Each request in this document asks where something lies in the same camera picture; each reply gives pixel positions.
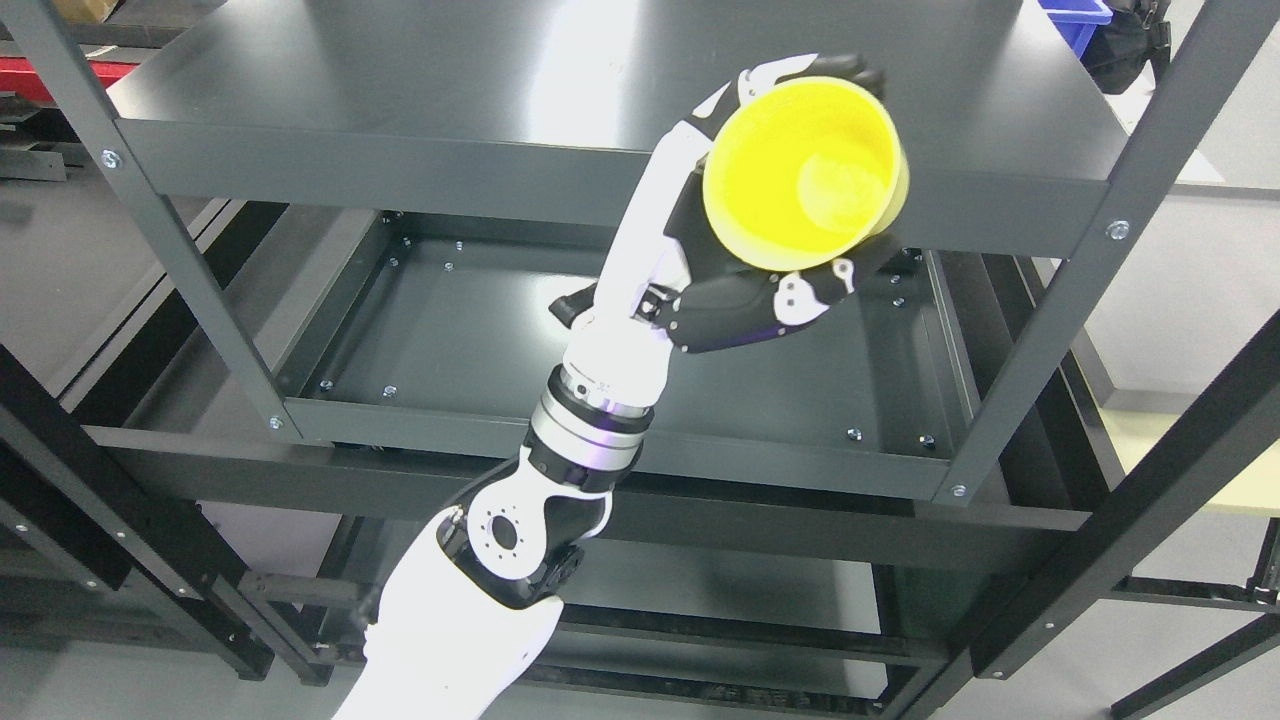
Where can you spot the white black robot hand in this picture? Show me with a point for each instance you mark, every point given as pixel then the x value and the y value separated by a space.
pixel 668 285

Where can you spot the yellow plastic cup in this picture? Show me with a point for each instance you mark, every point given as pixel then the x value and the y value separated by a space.
pixel 807 172

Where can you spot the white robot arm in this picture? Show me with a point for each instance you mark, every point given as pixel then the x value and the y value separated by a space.
pixel 474 599

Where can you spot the dark metal shelf rack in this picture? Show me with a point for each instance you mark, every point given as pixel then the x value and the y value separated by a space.
pixel 369 207

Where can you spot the blue plastic crate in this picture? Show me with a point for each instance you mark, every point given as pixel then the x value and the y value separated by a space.
pixel 1077 20

